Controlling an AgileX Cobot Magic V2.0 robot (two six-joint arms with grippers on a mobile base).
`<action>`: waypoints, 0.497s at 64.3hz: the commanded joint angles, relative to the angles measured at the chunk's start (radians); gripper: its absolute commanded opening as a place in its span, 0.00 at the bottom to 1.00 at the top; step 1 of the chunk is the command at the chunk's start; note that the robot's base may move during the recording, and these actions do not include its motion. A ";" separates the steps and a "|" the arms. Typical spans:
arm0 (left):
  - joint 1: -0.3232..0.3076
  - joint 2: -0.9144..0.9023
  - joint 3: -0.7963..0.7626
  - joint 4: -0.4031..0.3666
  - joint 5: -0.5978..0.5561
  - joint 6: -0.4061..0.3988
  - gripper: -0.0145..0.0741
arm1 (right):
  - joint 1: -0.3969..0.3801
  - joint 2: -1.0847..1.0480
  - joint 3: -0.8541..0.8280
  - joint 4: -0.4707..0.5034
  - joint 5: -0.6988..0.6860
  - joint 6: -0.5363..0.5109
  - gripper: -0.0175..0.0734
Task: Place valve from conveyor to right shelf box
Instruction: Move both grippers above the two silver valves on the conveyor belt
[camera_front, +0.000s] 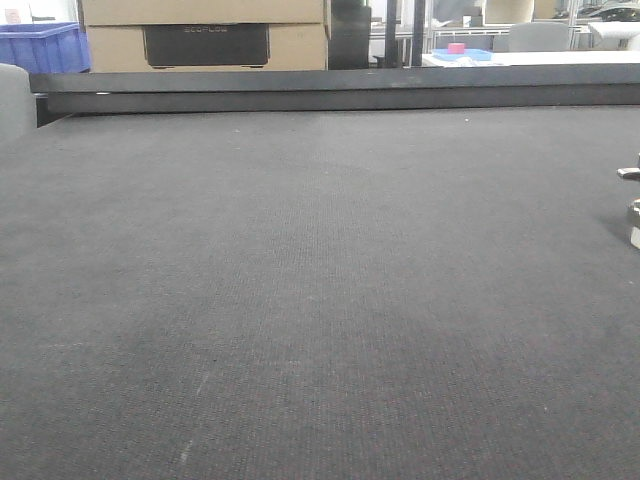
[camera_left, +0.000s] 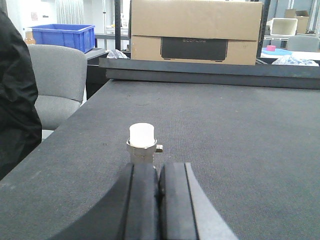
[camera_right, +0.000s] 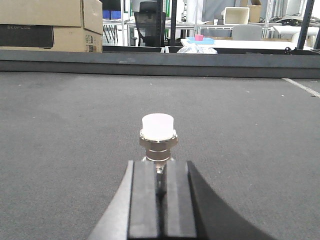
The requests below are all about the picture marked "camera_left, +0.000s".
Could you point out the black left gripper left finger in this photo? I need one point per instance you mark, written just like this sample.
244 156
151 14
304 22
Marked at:
128 211

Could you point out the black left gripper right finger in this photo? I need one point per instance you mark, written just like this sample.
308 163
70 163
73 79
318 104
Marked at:
186 213

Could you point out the metal valve with white cap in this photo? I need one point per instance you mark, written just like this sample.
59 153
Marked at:
142 144

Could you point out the large brown cardboard box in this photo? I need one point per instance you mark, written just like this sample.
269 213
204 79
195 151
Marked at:
196 31

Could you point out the small brown cardboard box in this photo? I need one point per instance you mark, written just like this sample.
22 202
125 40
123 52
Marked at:
302 17

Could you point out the person in black jacket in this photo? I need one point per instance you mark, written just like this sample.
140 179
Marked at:
20 125

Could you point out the crumpled plastic bag left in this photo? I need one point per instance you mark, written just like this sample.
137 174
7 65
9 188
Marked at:
116 54

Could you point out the crumpled plastic bag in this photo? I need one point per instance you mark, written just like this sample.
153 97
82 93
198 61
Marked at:
116 54
289 60

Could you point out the grey fabric office chair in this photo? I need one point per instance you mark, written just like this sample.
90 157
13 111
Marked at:
60 75

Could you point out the pink cylinder on table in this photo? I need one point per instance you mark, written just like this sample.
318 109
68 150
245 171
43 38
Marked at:
270 48

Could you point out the blue plastic crate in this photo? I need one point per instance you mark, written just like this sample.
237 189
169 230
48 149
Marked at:
76 36

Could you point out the grey chair in background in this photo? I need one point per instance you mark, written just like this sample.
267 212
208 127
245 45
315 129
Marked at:
303 43

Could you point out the white square bin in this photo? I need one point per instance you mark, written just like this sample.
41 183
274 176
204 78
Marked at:
282 26

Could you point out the black conveyor end frame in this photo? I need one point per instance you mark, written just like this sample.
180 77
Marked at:
260 75

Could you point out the black shelf upright post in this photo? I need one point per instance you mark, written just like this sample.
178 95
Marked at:
117 18

